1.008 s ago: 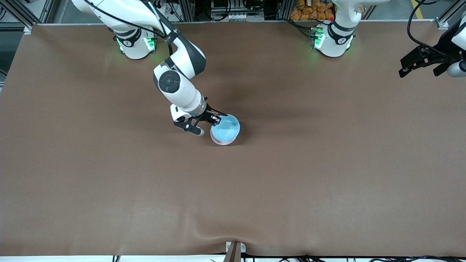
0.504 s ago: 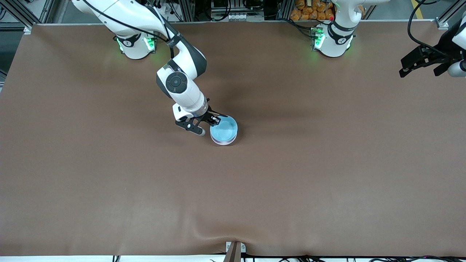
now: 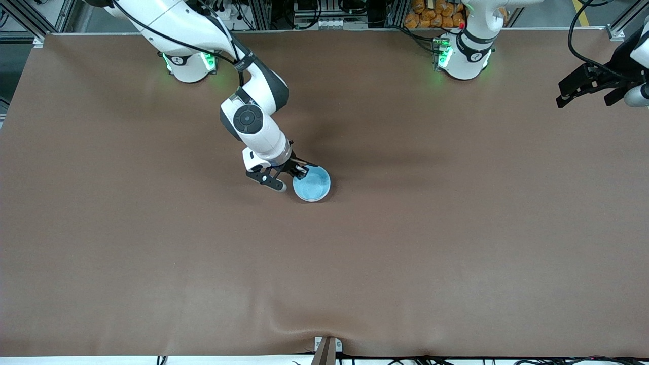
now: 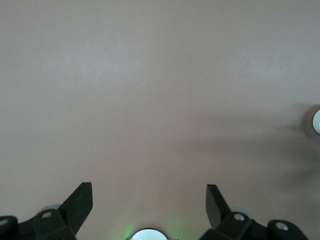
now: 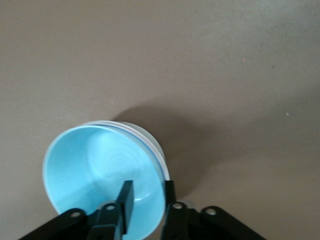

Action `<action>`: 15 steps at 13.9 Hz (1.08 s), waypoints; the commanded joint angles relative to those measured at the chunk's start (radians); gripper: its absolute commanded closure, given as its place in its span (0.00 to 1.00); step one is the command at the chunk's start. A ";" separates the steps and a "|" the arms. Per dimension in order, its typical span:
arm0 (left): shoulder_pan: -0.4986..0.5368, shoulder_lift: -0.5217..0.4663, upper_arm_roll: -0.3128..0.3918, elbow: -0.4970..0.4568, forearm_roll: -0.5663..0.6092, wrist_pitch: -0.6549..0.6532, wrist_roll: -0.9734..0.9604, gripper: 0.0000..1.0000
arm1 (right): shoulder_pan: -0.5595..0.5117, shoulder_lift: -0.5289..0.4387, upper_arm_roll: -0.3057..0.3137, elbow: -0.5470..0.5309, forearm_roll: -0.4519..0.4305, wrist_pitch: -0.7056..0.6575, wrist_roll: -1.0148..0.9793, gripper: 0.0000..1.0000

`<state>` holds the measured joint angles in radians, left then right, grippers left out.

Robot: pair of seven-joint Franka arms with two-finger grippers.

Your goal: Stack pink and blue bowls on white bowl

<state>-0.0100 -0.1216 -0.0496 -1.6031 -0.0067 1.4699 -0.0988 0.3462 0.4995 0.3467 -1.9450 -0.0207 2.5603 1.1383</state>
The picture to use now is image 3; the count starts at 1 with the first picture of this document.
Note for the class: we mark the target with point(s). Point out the small metal bracket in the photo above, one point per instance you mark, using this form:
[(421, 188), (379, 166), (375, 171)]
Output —
[(338, 345)]

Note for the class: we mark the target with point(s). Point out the aluminium frame post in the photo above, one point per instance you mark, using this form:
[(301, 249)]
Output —
[(259, 14), (395, 12)]

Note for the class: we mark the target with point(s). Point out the orange items crate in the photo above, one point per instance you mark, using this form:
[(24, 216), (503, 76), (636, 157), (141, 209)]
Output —
[(431, 15)]

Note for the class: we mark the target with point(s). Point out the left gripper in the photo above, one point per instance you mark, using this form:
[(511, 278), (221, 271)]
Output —
[(611, 76)]

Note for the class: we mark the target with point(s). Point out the brown table mat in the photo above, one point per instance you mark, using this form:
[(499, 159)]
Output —
[(324, 274)]

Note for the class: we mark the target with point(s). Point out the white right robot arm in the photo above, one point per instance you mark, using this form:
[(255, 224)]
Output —
[(253, 121)]

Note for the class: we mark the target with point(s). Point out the white power strip with plugs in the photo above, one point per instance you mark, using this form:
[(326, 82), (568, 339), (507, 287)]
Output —
[(225, 14)]

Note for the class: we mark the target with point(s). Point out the aluminium frame corner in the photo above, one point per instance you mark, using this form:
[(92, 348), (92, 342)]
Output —
[(38, 38), (617, 33)]

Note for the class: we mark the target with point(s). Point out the blue bowl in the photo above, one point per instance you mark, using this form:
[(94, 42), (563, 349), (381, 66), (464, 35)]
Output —
[(314, 185)]

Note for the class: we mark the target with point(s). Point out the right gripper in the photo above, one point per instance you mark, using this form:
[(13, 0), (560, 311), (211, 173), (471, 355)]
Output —
[(293, 165)]

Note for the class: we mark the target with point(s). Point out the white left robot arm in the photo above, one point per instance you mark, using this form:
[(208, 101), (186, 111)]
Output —
[(466, 63)]

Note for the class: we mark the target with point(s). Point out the long white socket strip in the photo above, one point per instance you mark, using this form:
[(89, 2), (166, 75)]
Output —
[(329, 24)]

